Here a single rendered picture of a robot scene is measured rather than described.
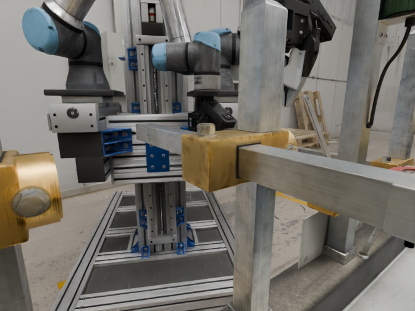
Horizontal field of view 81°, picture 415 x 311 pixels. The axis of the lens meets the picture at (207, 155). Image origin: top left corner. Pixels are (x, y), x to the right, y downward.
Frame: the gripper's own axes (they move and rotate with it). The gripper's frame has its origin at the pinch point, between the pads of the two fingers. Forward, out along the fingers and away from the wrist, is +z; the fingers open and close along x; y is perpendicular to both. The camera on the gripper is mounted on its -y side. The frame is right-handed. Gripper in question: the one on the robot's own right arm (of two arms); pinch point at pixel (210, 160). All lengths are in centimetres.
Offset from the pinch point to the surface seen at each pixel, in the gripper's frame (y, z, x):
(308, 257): -35.2, 11.3, 3.0
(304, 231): -35.2, 5.3, 5.1
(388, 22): -40.0, -29.3, -3.7
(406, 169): -46.2, -7.9, -1.2
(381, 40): -39.3, -26.9, -4.0
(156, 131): -20.8, -12.7, 26.3
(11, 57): 222, -52, 50
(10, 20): 222, -82, 46
